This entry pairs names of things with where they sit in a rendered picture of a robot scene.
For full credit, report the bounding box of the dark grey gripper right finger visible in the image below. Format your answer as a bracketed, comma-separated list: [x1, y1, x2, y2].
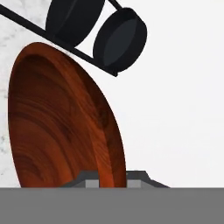
[125, 170, 171, 189]

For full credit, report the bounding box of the black wall rail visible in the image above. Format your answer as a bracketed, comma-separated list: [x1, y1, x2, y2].
[0, 3, 120, 78]

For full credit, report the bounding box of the black hanging pan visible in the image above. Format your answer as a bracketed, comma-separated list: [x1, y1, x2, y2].
[92, 0, 148, 75]
[45, 0, 106, 48]

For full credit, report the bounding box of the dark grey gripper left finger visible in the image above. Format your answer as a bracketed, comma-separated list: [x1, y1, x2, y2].
[61, 171, 101, 189]

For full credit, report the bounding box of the brown wooden bowl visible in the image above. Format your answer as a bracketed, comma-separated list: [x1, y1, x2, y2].
[7, 41, 128, 189]

